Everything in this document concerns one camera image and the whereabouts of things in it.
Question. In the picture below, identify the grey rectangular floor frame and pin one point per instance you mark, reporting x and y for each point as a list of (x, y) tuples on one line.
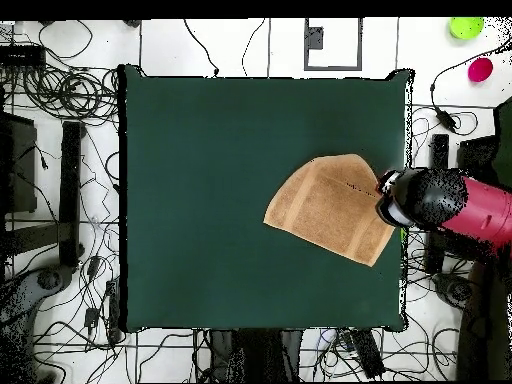
[(305, 48)]

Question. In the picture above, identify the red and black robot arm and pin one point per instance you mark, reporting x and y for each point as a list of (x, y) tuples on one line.
[(480, 212)]

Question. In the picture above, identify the spare dark green cloth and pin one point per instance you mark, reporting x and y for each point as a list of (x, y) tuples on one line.
[(504, 152)]

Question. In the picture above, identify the black box device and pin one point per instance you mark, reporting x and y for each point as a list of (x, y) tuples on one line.
[(22, 56)]

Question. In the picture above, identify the grey round base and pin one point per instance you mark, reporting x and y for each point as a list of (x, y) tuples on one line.
[(454, 288), (48, 280)]

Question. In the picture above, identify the tan terry towel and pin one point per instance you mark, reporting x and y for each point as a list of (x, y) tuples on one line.
[(332, 208)]

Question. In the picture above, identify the black stand bar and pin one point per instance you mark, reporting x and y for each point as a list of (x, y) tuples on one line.
[(440, 152), (71, 192)]

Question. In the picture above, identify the dark green table cloth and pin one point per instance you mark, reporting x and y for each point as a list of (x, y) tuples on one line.
[(180, 200)]

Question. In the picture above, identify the lime green bowl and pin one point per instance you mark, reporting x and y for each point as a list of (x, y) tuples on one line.
[(466, 27)]

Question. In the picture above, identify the pink bowl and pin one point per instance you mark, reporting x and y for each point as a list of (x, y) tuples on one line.
[(480, 70)]

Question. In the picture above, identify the black power strip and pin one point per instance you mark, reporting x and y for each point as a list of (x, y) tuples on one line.
[(368, 354)]

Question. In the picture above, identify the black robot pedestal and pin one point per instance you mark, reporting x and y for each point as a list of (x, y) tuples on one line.
[(256, 356)]

